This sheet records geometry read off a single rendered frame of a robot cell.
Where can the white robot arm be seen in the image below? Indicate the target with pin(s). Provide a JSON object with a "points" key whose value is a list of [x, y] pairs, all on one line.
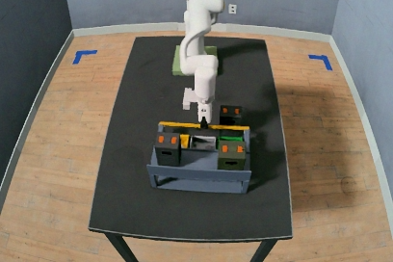
{"points": [[193, 58]]}

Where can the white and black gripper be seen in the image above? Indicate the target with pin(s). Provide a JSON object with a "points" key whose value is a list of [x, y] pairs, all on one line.
{"points": [[204, 114]]}

